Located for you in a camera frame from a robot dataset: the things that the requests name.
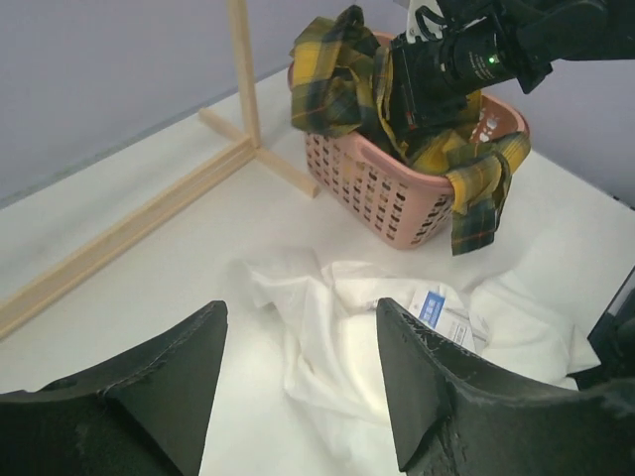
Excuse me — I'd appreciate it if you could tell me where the pink plastic laundry basket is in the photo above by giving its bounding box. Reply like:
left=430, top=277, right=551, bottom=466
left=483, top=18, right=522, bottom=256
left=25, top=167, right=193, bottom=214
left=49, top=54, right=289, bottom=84
left=287, top=30, right=532, bottom=252

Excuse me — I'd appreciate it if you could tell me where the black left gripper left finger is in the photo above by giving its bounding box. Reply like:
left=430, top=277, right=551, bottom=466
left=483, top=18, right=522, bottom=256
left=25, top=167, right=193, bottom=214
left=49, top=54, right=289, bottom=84
left=1, top=300, right=228, bottom=475

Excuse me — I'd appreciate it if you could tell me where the yellow plaid flannel shirt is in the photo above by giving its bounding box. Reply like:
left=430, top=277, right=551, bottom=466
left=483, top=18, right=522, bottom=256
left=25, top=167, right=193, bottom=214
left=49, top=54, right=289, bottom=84
left=288, top=3, right=533, bottom=257

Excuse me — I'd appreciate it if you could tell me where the wooden clothes rack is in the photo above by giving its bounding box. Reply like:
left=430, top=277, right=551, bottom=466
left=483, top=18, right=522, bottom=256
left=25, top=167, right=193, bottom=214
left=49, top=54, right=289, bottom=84
left=1, top=1, right=319, bottom=338

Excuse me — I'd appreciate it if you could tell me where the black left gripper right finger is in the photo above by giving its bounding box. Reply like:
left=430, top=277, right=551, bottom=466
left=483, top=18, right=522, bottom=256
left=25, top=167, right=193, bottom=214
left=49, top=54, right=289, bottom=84
left=376, top=298, right=634, bottom=475

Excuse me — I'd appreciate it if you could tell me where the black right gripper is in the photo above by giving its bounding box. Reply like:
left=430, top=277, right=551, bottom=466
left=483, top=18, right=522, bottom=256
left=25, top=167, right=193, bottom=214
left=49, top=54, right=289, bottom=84
left=389, top=29, right=484, bottom=139

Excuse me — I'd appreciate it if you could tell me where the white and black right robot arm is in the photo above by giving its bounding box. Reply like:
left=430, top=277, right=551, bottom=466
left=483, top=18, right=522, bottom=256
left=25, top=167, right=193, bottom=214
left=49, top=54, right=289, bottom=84
left=390, top=0, right=634, bottom=138

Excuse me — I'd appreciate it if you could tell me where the white collared shirt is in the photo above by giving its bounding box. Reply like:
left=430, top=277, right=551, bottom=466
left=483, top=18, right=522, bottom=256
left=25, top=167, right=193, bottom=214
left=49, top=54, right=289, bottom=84
left=227, top=237, right=635, bottom=476

